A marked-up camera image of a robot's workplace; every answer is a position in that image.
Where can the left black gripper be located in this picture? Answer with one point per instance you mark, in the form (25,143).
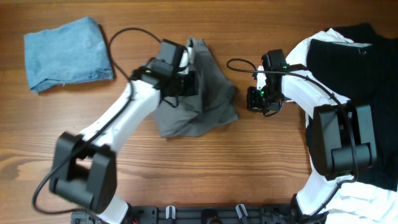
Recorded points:
(189,88)

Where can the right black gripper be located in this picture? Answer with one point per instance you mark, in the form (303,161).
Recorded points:
(254,101)

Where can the grey shorts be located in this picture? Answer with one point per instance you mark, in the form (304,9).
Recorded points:
(212,107)

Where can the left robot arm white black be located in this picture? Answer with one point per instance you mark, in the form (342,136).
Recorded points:
(84,165)

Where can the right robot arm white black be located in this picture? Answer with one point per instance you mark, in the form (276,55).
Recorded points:
(341,141)

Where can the folded blue denim garment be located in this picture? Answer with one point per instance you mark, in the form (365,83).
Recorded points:
(73,53)

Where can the black garment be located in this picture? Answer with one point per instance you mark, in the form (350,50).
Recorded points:
(363,67)

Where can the white shirt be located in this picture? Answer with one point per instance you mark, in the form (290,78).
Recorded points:
(353,203)

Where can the black base rail with clips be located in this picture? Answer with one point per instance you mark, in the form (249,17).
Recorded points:
(269,214)

